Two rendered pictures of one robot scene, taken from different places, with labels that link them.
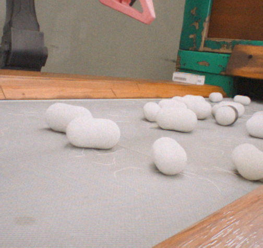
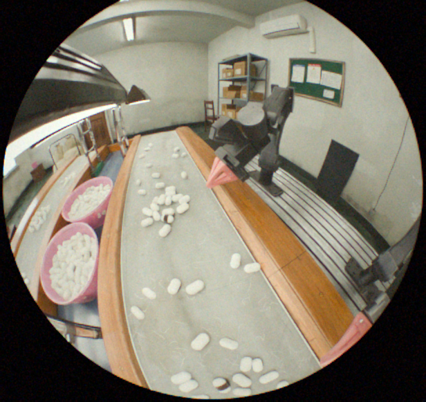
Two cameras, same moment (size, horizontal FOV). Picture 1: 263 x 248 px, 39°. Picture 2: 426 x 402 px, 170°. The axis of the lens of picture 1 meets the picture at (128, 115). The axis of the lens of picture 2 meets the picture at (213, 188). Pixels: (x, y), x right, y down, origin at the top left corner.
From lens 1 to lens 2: 40 cm
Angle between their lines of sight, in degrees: 108
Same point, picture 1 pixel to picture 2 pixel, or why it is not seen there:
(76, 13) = not seen: outside the picture
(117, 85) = (321, 342)
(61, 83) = (298, 304)
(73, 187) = (149, 267)
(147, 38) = not seen: outside the picture
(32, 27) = (397, 260)
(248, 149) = (135, 308)
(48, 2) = not seen: outside the picture
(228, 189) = (135, 297)
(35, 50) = (384, 272)
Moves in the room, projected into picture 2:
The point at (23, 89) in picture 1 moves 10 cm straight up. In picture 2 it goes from (279, 284) to (303, 266)
